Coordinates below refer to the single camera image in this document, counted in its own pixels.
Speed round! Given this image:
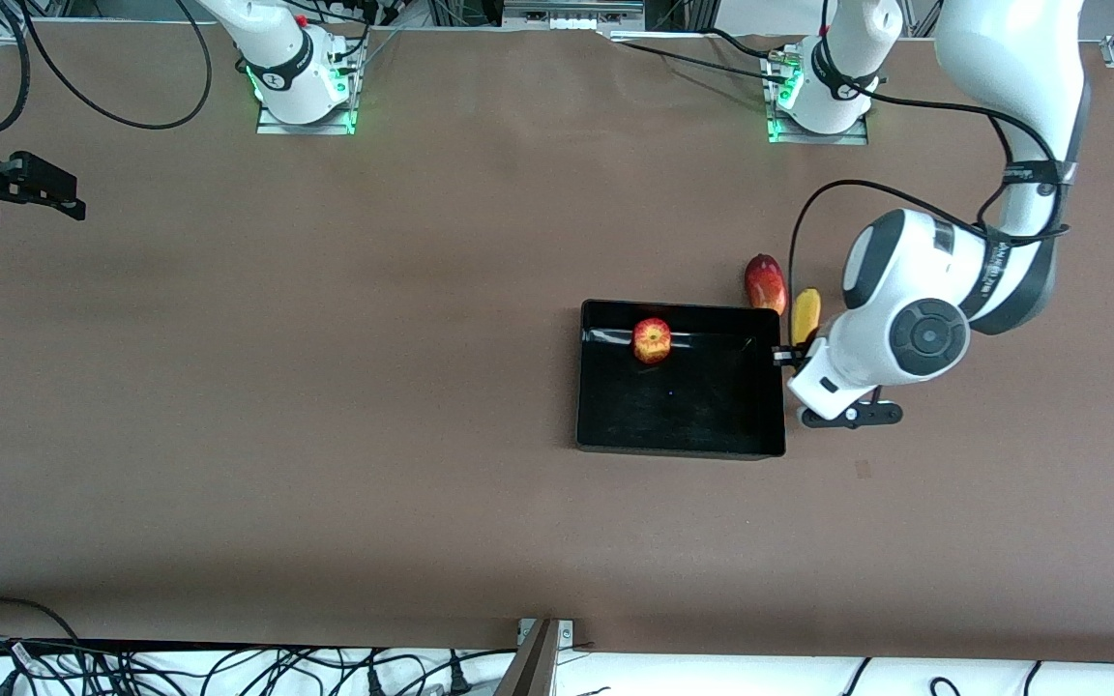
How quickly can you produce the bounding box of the yellow banana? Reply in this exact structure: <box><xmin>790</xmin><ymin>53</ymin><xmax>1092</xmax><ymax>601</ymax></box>
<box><xmin>790</xmin><ymin>287</ymin><xmax>822</xmax><ymax>349</ymax></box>

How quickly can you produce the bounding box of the black plastic box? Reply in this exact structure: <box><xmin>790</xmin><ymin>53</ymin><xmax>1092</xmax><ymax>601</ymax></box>
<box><xmin>575</xmin><ymin>299</ymin><xmax>787</xmax><ymax>461</ymax></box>

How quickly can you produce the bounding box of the red yellow apple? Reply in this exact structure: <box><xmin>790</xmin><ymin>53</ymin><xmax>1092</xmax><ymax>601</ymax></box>
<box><xmin>631</xmin><ymin>317</ymin><xmax>673</xmax><ymax>366</ymax></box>

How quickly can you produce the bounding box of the red yellow mango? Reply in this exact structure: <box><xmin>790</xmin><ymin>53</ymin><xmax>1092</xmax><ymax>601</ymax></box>
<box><xmin>744</xmin><ymin>253</ymin><xmax>788</xmax><ymax>316</ymax></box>

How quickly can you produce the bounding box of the grey metal bar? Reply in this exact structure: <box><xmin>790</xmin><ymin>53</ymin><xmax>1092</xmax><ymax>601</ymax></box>
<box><xmin>494</xmin><ymin>619</ymin><xmax>560</xmax><ymax>696</ymax></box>

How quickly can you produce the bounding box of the white power strip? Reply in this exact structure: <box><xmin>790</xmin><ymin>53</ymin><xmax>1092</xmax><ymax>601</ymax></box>
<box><xmin>502</xmin><ymin>0</ymin><xmax>647</xmax><ymax>32</ymax></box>

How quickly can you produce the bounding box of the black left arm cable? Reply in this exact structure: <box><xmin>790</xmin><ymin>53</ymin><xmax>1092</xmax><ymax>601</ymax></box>
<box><xmin>787</xmin><ymin>77</ymin><xmax>1075</xmax><ymax>349</ymax></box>

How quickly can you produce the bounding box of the thin black looping cable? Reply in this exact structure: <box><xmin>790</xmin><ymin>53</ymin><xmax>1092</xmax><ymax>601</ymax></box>
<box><xmin>20</xmin><ymin>0</ymin><xmax>215</xmax><ymax>131</ymax></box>

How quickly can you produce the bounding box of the black cable to arm base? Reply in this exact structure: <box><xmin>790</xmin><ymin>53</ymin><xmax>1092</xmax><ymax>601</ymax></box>
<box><xmin>610</xmin><ymin>27</ymin><xmax>800</xmax><ymax>83</ymax></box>

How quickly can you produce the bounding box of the silver metal bracket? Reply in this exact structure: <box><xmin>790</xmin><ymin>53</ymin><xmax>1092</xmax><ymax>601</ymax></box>
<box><xmin>516</xmin><ymin>619</ymin><xmax>577</xmax><ymax>647</ymax></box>

